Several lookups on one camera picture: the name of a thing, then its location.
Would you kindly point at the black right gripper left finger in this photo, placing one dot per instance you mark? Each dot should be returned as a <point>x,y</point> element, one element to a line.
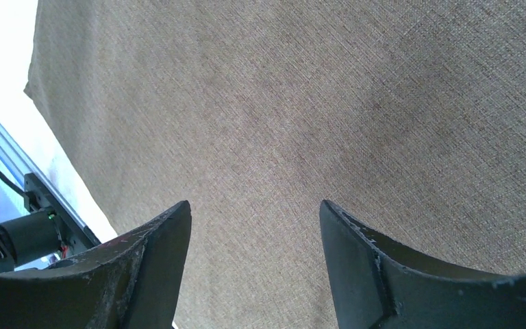
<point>131,281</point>

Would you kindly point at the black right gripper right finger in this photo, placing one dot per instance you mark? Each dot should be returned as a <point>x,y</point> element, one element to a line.
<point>377,282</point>

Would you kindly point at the brown fabric napkin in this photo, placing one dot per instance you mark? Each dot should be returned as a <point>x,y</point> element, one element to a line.
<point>411,115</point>

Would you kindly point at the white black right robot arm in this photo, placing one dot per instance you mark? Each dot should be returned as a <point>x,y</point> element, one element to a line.
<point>18,236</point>

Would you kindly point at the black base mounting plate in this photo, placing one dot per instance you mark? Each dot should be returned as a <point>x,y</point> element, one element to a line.
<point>74,235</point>

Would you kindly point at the aluminium frame rail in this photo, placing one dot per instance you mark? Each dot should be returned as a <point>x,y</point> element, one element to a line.
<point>18,163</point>

